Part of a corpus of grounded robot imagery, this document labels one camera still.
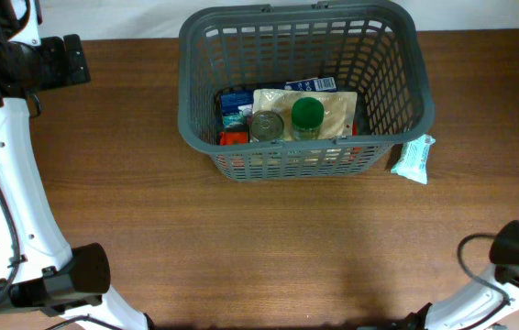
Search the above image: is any blue cardboard box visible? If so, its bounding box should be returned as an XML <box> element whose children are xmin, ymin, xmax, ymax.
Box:
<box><xmin>219</xmin><ymin>77</ymin><xmax>337</xmax><ymax>132</ymax></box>

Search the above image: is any orange spaghetti packet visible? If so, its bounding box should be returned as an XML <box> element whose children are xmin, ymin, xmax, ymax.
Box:
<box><xmin>218</xmin><ymin>121</ymin><xmax>359</xmax><ymax>180</ymax></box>

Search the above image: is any small metal tin can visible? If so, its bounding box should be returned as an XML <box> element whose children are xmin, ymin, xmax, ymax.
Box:
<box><xmin>249</xmin><ymin>111</ymin><xmax>284</xmax><ymax>142</ymax></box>

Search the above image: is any grey plastic shopping basket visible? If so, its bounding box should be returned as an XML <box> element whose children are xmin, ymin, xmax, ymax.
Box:
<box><xmin>178</xmin><ymin>0</ymin><xmax>435</xmax><ymax>182</ymax></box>

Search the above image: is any green lid glass jar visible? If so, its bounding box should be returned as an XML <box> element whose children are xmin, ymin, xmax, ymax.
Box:
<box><xmin>291</xmin><ymin>97</ymin><xmax>325</xmax><ymax>140</ymax></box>

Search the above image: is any beige grain bag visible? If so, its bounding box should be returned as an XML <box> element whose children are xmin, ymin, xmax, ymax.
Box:
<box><xmin>252</xmin><ymin>89</ymin><xmax>358</xmax><ymax>141</ymax></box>

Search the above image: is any white green snack pack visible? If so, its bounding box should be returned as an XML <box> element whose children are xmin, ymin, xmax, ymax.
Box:
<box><xmin>391</xmin><ymin>134</ymin><xmax>436</xmax><ymax>184</ymax></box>

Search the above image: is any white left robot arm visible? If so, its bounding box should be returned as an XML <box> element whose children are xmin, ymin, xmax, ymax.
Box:
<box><xmin>0</xmin><ymin>0</ymin><xmax>153</xmax><ymax>329</ymax></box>

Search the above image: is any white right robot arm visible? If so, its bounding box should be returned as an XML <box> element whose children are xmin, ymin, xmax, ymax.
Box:
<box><xmin>403</xmin><ymin>220</ymin><xmax>519</xmax><ymax>330</ymax></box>

